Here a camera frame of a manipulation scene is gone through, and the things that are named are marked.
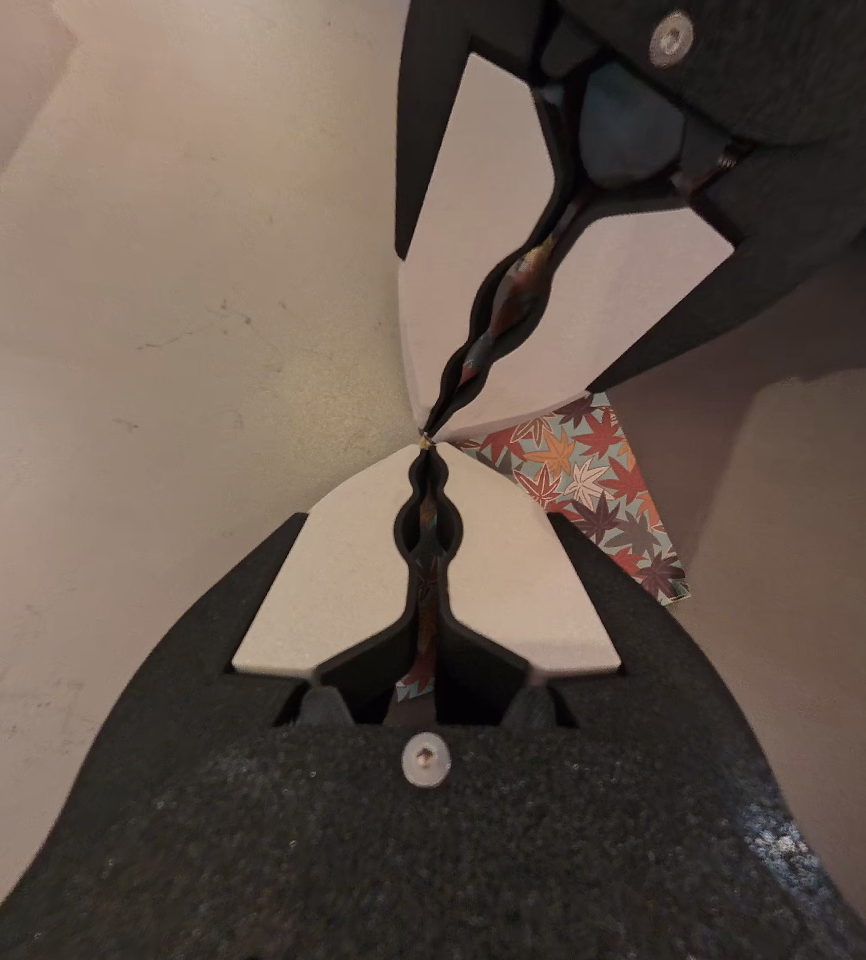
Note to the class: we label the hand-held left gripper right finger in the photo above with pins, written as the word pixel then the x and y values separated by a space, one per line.
pixel 523 585

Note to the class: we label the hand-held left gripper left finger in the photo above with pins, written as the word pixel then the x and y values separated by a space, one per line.
pixel 328 585

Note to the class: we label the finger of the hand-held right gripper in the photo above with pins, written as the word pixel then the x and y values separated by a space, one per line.
pixel 628 300
pixel 478 187

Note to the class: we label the leaf-patterned teal origami paper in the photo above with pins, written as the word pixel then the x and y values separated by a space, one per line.
pixel 590 480

